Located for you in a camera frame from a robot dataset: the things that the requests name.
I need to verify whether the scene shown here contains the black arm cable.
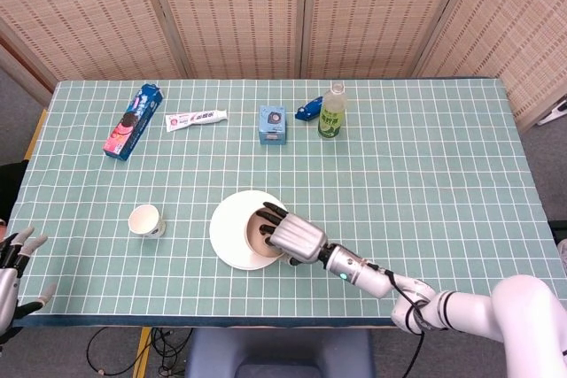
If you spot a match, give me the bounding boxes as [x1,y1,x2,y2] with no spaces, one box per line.
[376,264,427,378]

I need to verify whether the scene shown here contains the black object beside table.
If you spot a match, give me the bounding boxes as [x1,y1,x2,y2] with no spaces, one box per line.
[0,159,30,222]

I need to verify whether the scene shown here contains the small light blue box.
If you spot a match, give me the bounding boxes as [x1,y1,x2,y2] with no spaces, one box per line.
[258,105,288,146]

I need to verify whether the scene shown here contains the bamboo folding screen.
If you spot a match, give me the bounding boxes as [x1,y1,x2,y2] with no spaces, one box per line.
[0,0,567,132]

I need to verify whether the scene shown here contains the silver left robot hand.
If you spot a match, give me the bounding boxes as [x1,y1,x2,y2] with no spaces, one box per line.
[0,226,58,346]

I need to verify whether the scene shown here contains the blue padded robot base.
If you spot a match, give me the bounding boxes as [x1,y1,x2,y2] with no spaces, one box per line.
[183,328,377,378]

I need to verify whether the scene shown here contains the blue snack packet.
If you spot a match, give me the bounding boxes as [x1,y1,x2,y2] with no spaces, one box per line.
[294,96,325,121]

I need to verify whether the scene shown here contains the green label tea bottle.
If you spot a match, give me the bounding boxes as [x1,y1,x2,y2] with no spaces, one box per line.
[317,81,347,141]

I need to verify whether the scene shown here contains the black floor cables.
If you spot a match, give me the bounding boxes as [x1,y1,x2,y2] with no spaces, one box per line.
[86,327,195,378]

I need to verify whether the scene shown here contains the floral print paper cup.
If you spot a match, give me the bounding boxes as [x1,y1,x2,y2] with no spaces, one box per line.
[128,204,167,240]

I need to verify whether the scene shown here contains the white stand foot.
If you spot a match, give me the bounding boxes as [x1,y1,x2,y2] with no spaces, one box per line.
[537,98,567,127]

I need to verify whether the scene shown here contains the blue cookie box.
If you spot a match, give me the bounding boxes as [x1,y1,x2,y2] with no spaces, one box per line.
[102,82,163,162]

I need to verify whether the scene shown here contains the white toothpaste tube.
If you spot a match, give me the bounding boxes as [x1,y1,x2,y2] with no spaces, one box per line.
[165,108,229,133]

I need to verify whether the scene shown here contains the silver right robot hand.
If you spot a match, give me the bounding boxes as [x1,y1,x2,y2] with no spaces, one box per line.
[256,201,329,266]

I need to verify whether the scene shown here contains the white paper plate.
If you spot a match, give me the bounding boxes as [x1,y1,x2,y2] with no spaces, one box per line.
[208,189,289,270]

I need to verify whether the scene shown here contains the green checked tablecloth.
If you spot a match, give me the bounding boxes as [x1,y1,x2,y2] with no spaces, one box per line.
[6,79,566,328]

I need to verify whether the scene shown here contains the beige plastic bowl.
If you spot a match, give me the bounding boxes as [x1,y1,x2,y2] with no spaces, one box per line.
[244,208,289,259]

